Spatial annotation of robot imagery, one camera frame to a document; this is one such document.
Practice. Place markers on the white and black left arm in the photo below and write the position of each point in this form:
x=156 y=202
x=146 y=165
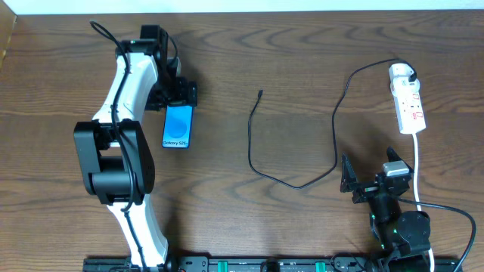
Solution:
x=114 y=156

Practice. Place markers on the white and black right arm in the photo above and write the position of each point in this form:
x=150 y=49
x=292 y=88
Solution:
x=404 y=236

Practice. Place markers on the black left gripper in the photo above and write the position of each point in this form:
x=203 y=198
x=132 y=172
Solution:
x=181 y=94

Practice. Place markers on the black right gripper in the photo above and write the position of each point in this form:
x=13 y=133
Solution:
x=370 y=190

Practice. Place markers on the blue Galaxy smartphone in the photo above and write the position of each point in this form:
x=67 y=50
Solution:
x=177 y=127

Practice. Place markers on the white USB charger adapter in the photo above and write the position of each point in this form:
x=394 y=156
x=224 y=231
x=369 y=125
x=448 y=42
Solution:
x=403 y=79

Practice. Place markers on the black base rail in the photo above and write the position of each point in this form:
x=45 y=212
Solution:
x=204 y=264

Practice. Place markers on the white power strip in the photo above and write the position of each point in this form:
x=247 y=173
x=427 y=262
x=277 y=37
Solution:
x=410 y=113

